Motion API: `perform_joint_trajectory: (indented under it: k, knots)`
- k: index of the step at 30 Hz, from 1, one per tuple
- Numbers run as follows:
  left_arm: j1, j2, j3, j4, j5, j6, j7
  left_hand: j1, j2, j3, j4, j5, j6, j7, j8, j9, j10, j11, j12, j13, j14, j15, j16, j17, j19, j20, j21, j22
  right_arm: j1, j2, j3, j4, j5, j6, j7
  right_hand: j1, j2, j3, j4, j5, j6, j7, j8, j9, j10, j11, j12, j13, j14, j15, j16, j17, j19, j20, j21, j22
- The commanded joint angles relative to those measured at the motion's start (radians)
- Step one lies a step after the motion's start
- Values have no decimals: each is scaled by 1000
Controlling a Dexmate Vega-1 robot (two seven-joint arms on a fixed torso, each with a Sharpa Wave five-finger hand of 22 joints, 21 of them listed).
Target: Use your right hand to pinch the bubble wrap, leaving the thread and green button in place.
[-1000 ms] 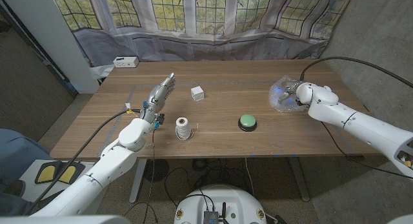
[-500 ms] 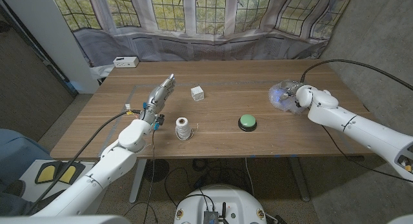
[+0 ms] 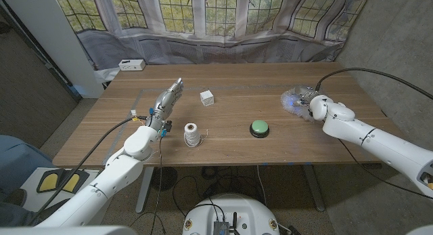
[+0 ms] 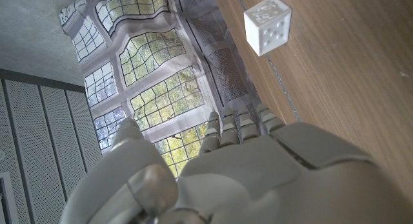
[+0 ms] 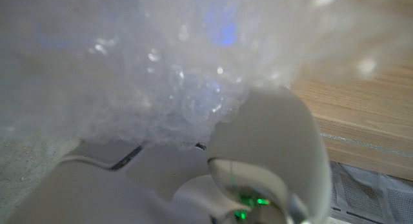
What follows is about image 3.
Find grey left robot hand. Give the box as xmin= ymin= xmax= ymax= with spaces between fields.
xmin=147 ymin=77 xmax=185 ymax=137

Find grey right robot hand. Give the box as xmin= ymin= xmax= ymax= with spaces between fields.
xmin=291 ymin=86 xmax=323 ymax=108

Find clear bubble wrap sheet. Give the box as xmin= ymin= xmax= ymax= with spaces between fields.
xmin=280 ymin=85 xmax=319 ymax=123

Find white thread spool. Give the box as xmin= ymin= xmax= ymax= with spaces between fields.
xmin=183 ymin=123 xmax=204 ymax=148

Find green button black base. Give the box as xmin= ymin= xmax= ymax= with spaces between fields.
xmin=249 ymin=119 xmax=271 ymax=139

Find small white cube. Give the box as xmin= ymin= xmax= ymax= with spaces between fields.
xmin=200 ymin=89 xmax=215 ymax=107

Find white power outlet box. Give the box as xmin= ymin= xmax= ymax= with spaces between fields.
xmin=118 ymin=59 xmax=146 ymax=72

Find black round floor disc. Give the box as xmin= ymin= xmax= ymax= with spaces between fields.
xmin=151 ymin=166 xmax=179 ymax=192

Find printed window backdrop cloth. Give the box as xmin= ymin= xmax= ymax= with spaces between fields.
xmin=52 ymin=0 xmax=373 ymax=72

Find white table leg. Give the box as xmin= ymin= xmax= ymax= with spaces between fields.
xmin=135 ymin=166 xmax=155 ymax=214

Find grey table leg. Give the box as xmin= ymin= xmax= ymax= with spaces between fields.
xmin=302 ymin=164 xmax=326 ymax=212

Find white robot torso base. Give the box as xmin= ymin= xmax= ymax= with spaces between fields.
xmin=181 ymin=193 xmax=281 ymax=235

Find grey electronics box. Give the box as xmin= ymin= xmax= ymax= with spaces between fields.
xmin=212 ymin=220 xmax=230 ymax=235

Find black yellow foot pedal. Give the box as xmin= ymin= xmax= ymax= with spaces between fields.
xmin=36 ymin=169 xmax=91 ymax=194

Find person's leg blue jeans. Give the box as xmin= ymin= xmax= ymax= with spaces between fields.
xmin=0 ymin=135 xmax=55 ymax=228

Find white floor platform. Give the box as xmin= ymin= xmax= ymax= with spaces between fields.
xmin=20 ymin=167 xmax=106 ymax=212

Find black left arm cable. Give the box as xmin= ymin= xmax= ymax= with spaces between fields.
xmin=26 ymin=115 xmax=150 ymax=226

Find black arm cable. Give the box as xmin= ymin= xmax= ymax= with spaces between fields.
xmin=315 ymin=67 xmax=433 ymax=101
xmin=26 ymin=115 xmax=150 ymax=226

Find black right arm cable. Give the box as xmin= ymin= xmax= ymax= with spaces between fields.
xmin=315 ymin=67 xmax=433 ymax=101

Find black floor cable bundle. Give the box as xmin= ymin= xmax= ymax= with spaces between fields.
xmin=172 ymin=165 xmax=268 ymax=219

